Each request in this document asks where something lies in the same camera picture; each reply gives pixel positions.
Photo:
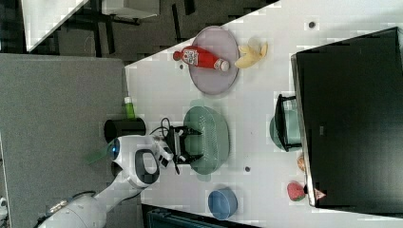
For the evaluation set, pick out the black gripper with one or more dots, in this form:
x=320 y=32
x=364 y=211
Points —
x=175 y=140

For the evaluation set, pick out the green oval strainer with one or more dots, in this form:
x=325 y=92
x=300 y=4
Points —
x=213 y=143

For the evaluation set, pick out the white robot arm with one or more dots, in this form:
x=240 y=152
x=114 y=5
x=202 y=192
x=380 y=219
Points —
x=140 y=159

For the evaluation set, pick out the green bottle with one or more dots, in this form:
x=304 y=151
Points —
x=129 y=108

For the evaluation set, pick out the blue bowl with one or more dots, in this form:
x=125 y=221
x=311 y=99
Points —
x=222 y=203

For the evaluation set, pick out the dark blue crate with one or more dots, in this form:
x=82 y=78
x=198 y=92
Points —
x=164 y=219

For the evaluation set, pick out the red ketchup bottle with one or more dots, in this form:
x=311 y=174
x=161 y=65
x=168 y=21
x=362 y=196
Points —
x=200 y=57

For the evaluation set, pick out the green cup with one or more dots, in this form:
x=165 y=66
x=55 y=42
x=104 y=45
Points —
x=284 y=131

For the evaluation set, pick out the purple round plate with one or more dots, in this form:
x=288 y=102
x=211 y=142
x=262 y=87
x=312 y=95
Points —
x=222 y=43

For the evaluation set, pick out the toy orange half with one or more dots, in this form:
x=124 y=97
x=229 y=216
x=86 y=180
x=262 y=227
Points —
x=301 y=163

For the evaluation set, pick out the peeled toy banana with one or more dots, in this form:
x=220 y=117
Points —
x=251 y=53

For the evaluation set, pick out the red toy strawberry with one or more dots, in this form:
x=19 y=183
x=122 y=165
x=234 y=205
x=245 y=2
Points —
x=295 y=191

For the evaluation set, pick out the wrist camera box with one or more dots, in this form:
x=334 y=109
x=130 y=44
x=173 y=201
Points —
x=166 y=156

